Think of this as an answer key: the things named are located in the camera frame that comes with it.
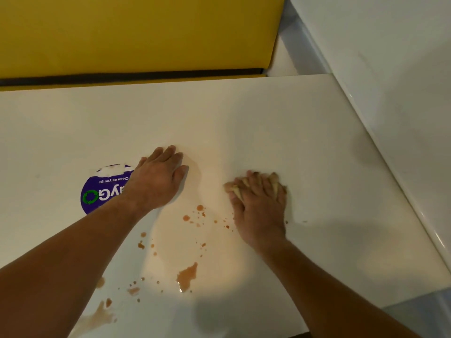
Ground person's left hand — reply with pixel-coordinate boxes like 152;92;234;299
121;145;190;217

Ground person's right hand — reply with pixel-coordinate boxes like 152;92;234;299
224;170;288;251

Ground beige tissue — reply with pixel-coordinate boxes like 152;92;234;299
224;175;287;202

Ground person's right forearm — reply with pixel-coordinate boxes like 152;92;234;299
252;239;421;338

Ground person's left forearm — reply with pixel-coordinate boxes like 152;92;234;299
0;199;161;338

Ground scattered brown liquid drops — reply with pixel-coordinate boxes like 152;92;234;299
96;205;235;304

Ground round purple sticker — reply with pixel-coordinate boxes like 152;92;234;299
81;164;136;215

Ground brown liquid puddle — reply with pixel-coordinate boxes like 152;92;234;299
176;262;199;293

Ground yellow cushioned bench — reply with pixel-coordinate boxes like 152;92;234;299
0;0;286;92

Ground white adjoining table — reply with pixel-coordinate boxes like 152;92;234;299
288;0;451;260

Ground brown liquid smear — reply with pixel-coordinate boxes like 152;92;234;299
68;298;117;338

